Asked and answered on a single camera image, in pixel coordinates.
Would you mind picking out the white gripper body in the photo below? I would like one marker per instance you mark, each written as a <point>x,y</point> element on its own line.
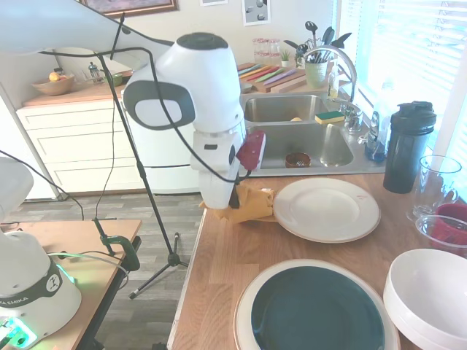
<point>215,189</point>

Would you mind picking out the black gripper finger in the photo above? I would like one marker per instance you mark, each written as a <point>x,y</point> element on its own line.
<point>235,198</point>

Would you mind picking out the yellow terry cloth towel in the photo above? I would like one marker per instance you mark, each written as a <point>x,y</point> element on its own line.
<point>255,208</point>

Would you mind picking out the white plate with tan rim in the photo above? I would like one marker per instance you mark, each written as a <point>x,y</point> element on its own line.
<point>328,211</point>

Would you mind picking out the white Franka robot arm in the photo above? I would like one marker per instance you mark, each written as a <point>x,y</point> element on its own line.
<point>204,73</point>

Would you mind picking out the dark blue centre plate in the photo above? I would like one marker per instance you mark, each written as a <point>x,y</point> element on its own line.
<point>313,310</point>

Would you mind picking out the white oven stove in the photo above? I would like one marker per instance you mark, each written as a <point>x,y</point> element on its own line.
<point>171,175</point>

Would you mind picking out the black tripod stand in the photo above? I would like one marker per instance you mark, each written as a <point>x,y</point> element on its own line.
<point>153,204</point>

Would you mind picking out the small yellow scrubber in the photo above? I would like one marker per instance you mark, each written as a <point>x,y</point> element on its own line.
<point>296,119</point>

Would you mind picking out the green table clamp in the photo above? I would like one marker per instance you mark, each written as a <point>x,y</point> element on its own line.
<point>129,255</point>

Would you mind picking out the stainless steel double sink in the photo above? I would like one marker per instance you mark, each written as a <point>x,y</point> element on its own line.
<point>335,146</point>

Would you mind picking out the yellow and green sponge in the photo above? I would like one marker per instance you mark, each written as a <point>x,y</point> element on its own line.
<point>330,117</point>

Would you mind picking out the yellow knife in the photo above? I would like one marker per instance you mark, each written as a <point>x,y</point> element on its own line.
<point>257,71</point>

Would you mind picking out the green knife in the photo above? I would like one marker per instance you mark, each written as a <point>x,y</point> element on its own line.
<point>268,74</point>

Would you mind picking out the wooden cutting board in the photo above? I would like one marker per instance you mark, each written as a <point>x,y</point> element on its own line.
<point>292,83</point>

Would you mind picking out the purple knife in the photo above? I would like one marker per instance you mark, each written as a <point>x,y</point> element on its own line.
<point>286,74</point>

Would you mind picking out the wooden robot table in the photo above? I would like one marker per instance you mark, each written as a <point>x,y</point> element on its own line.
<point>84,237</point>

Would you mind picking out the red patterned drinking glass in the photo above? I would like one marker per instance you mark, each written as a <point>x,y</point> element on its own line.
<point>258,49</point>
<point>266,49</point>
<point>275,49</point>

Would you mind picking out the pale green utensil holder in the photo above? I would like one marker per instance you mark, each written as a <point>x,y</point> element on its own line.
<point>315,74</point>

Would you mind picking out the blue liquid soap bottle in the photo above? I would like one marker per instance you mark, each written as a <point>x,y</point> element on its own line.
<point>376,151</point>

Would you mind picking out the green bowl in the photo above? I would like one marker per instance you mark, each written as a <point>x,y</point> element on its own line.
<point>116,79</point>

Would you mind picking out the small potted green plant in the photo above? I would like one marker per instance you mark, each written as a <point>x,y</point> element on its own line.
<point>285,58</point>

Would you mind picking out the white drawer cabinet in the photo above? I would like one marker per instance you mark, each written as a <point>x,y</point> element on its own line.
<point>73,146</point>

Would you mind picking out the yellow dish soap bottle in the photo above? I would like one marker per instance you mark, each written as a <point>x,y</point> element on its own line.
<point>332,85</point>

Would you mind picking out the dark leafy plant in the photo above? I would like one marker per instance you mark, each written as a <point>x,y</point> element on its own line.
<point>301,51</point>

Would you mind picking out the chrome arched faucet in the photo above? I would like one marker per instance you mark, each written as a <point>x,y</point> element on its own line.
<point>353,84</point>

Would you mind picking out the black ladle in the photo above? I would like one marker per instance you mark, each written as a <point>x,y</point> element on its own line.
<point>292,43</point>

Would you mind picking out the black shaker bottle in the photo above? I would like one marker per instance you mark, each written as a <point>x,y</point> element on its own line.
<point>405,153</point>

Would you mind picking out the black slotted spoon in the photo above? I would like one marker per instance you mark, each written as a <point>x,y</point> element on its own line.
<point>311,26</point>

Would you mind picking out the black spatula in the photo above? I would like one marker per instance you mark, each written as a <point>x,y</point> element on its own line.
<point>328,34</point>

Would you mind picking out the wooden fruit bowl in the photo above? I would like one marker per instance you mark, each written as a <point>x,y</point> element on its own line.
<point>53,86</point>

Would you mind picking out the black pointed turner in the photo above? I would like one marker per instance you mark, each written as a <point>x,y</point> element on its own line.
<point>343,38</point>

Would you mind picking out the clear plastic container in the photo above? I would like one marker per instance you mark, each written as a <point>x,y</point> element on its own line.
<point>427,228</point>

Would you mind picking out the clear drinking glass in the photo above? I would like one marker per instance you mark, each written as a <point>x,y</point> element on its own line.
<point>430,189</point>

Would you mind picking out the yellow red fruit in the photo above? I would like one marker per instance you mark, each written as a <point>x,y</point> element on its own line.
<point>54,76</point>

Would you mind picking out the white bowls stack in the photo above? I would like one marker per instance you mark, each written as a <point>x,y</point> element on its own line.
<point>427,288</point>

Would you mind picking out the white ceramic bowl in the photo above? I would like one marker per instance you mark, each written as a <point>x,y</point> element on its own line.
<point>405,330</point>

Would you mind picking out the red cup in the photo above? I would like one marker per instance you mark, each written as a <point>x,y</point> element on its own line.
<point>452,213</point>

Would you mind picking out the white window blinds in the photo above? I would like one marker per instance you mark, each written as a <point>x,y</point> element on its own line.
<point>401,54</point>

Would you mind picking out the red and white wrist camera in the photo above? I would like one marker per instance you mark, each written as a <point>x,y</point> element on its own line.
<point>251,149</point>

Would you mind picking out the grey wall poster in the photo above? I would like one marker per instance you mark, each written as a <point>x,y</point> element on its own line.
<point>257,11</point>

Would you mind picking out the white wall poster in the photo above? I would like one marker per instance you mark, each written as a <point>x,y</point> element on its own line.
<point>213,1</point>

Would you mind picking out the wooden picture frame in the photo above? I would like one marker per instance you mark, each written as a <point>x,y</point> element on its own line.
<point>146,5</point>

